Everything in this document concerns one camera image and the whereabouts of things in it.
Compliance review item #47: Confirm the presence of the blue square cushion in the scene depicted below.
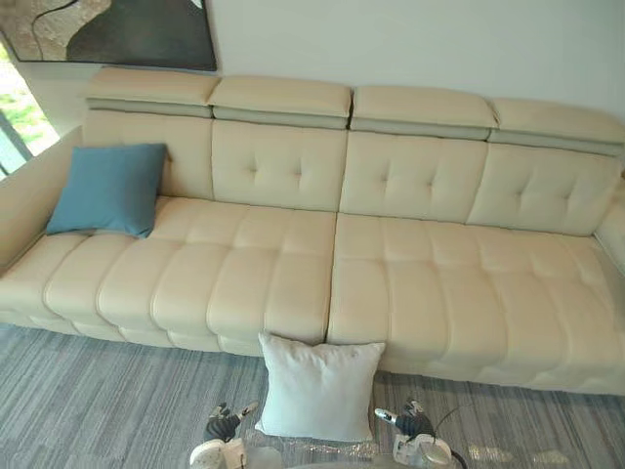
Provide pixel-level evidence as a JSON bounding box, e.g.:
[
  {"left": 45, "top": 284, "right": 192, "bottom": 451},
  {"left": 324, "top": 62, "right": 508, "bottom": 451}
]
[{"left": 45, "top": 143, "right": 169, "bottom": 239}]

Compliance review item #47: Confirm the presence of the white square cushion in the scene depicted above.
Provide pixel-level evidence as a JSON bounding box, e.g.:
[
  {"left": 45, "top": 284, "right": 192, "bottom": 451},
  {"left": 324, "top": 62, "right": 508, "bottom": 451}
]
[{"left": 254, "top": 331, "right": 387, "bottom": 444}]

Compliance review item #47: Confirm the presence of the abstract framed wall painting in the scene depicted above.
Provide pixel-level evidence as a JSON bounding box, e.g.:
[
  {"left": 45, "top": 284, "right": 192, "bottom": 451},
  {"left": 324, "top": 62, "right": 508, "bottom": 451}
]
[{"left": 0, "top": 0, "right": 219, "bottom": 73}]

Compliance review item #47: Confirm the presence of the cream leather sofa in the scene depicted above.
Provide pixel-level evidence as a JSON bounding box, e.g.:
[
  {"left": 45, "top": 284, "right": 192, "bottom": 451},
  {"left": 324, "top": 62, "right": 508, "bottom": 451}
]
[{"left": 0, "top": 66, "right": 625, "bottom": 395}]

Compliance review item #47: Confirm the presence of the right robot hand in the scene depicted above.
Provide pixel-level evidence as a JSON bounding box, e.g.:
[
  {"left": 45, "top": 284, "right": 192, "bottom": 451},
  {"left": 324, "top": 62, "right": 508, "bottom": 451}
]
[{"left": 374, "top": 399, "right": 436, "bottom": 440}]

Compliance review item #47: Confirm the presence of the grey striped carpet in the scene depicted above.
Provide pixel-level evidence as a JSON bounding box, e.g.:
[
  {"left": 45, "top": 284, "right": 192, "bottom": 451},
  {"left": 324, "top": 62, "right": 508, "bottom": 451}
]
[{"left": 0, "top": 321, "right": 625, "bottom": 469}]

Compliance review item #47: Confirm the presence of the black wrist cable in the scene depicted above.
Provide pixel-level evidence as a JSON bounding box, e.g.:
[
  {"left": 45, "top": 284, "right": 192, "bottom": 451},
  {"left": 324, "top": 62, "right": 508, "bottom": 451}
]
[{"left": 429, "top": 408, "right": 474, "bottom": 469}]

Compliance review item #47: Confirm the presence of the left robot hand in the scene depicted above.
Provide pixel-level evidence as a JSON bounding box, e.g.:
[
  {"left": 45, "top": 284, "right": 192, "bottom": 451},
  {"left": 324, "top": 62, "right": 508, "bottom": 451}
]
[{"left": 203, "top": 401, "right": 261, "bottom": 442}]

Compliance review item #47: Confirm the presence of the window with green view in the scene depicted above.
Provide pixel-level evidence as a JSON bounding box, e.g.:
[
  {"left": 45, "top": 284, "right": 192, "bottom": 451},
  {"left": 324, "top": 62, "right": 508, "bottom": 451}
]
[{"left": 0, "top": 38, "right": 50, "bottom": 180}]

